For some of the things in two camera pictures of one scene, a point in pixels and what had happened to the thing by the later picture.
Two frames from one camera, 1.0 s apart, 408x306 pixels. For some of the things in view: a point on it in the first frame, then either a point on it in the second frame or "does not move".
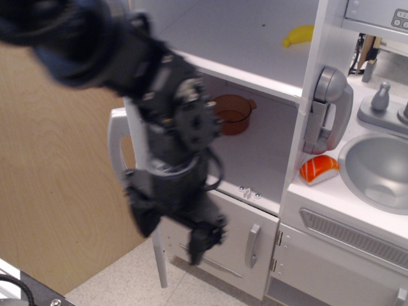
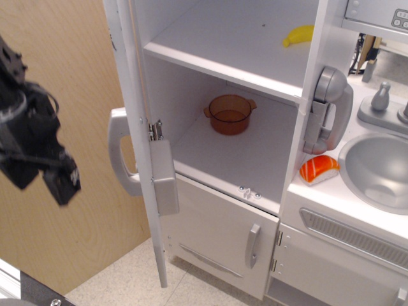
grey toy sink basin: [375, 167] does not move
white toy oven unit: [332, 249] does not move
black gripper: [182, 194] -> [29, 131]
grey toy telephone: [329, 116] does not move
